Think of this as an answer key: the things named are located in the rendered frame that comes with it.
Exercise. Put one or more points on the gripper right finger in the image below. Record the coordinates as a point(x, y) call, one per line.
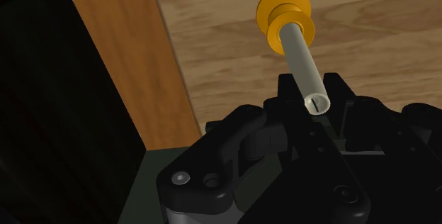
point(373, 126)

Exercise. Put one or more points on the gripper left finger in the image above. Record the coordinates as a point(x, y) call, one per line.
point(207, 181)

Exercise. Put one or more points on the white candle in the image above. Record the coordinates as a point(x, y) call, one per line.
point(300, 61)

